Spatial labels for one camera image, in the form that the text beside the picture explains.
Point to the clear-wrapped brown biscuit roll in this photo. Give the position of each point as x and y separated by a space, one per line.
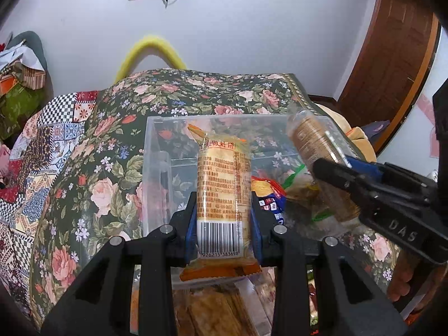
315 140

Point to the yellow snack packet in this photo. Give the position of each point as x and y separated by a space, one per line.
260 186

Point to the orange cushion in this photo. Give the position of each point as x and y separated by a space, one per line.
360 143

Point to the clear plastic container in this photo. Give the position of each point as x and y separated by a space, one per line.
164 154

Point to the dark floral blanket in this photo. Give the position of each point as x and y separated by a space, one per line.
112 182

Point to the orange cracker packet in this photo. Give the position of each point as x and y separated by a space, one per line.
222 185

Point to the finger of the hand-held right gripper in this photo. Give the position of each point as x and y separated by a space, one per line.
337 176
365 168

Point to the green and white snack packet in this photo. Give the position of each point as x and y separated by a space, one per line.
297 189

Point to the pile of paper bags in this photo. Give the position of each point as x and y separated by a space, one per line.
19 84

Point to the person's right hand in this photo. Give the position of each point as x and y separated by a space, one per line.
407 276

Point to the blue snack packet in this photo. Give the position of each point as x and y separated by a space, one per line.
271 203

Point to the dark blue cloth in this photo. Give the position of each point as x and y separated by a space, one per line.
376 129

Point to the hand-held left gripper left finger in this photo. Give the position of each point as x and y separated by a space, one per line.
191 231

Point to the patchwork quilt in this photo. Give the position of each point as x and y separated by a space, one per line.
31 168

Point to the yellow fuzzy hoop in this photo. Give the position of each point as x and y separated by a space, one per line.
154 50

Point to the clear packet of brown crackers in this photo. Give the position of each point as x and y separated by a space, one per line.
213 308

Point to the brown wooden door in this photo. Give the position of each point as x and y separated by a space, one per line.
392 59

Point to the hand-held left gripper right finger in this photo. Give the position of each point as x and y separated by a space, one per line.
255 232

